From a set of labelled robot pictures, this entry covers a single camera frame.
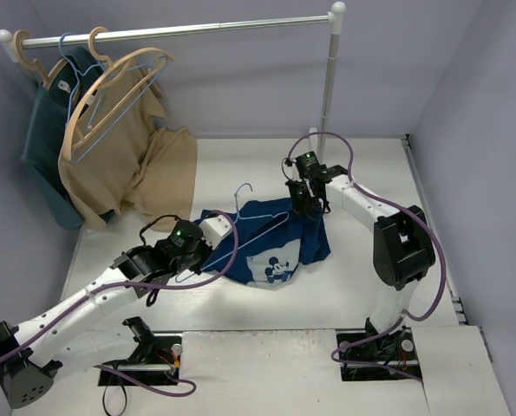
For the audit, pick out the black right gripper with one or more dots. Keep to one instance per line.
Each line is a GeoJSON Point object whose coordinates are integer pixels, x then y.
{"type": "Point", "coordinates": [306, 198]}

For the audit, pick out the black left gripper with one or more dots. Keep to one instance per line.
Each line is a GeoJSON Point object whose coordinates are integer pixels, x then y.
{"type": "Point", "coordinates": [201, 256]}

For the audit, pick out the blue Mickey Mouse t-shirt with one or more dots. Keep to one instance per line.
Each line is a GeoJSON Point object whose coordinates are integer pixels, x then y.
{"type": "Point", "coordinates": [271, 261]}

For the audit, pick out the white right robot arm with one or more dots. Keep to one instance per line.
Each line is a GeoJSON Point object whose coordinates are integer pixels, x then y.
{"type": "Point", "coordinates": [403, 252]}

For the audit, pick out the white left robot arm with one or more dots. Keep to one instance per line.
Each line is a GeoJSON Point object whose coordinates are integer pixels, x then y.
{"type": "Point", "coordinates": [36, 353]}

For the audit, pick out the beige hanging shirt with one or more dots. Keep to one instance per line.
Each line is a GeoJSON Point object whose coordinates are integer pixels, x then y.
{"type": "Point", "coordinates": [136, 166]}

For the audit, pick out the wooden hanger with beige shirt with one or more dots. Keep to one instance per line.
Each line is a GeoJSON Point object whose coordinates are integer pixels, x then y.
{"type": "Point", "coordinates": [115, 70]}

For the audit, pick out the dark teal hanging shirt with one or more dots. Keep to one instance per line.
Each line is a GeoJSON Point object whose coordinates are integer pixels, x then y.
{"type": "Point", "coordinates": [42, 148]}

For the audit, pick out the silver clothes rack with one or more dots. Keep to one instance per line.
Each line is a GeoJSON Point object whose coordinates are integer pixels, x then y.
{"type": "Point", "coordinates": [334, 18]}

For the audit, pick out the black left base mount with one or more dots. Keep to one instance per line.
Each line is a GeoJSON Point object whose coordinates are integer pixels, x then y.
{"type": "Point", "coordinates": [155, 359]}

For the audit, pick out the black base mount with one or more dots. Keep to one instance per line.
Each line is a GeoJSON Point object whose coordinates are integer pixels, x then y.
{"type": "Point", "coordinates": [393, 357]}
{"type": "Point", "coordinates": [155, 359]}

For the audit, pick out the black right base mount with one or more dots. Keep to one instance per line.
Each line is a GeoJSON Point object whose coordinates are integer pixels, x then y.
{"type": "Point", "coordinates": [393, 357]}

